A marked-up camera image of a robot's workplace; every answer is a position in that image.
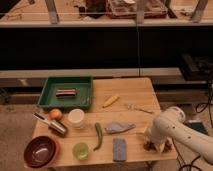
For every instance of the silver fork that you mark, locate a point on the silver fork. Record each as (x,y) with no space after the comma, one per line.
(132,107)

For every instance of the orange fruit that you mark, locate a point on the orange fruit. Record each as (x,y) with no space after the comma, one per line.
(55,114)

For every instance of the purple bowl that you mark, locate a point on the purple bowl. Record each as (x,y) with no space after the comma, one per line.
(40,152)

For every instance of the grey blue cloth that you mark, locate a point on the grey blue cloth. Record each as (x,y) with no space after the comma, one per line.
(117,127)

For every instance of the black box on floor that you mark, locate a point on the black box on floor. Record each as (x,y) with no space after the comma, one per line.
(196,126)

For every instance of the white plastic cup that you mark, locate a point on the white plastic cup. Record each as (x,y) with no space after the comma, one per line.
(76,118)

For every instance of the green plastic tray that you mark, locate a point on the green plastic tray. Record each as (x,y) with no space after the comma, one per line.
(83,85)

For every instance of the green translucent cup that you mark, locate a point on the green translucent cup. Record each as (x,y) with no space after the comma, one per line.
(80,151)

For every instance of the dark red grape bunch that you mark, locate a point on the dark red grape bunch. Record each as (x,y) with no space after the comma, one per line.
(160,148)

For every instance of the green chili pepper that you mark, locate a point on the green chili pepper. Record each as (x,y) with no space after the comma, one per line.
(98,129)

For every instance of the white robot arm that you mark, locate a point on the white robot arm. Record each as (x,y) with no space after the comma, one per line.
(170,123)

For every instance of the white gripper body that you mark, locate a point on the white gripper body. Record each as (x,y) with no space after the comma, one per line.
(154,135)

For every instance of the metal cup with handle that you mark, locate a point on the metal cup with handle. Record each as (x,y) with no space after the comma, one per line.
(54,125)

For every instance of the blue sponge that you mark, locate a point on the blue sponge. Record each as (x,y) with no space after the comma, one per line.
(119,150)

